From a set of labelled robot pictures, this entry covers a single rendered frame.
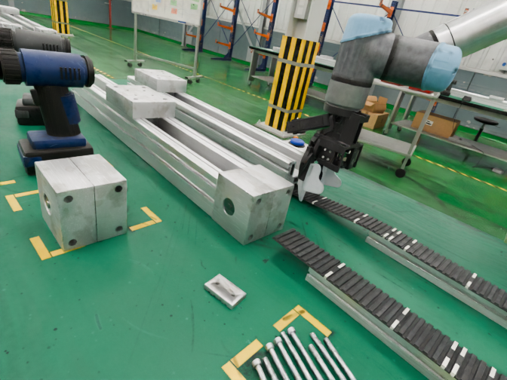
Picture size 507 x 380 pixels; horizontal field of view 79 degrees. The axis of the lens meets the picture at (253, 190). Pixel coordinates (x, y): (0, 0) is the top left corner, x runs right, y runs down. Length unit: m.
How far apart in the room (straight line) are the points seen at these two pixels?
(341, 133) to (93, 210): 0.44
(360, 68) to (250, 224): 0.32
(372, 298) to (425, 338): 0.07
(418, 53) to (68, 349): 0.62
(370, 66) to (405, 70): 0.06
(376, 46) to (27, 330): 0.61
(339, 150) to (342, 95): 0.10
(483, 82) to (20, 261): 8.03
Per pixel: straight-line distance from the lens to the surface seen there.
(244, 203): 0.49
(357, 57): 0.60
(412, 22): 8.62
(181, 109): 0.97
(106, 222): 0.50
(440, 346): 0.46
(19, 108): 0.97
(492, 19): 0.76
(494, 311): 0.62
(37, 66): 0.66
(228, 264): 0.48
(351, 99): 0.60
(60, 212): 0.47
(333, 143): 0.61
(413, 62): 0.60
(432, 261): 0.61
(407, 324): 0.46
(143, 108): 0.79
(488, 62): 8.15
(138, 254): 0.49
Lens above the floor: 1.10
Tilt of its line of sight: 27 degrees down
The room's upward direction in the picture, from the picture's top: 12 degrees clockwise
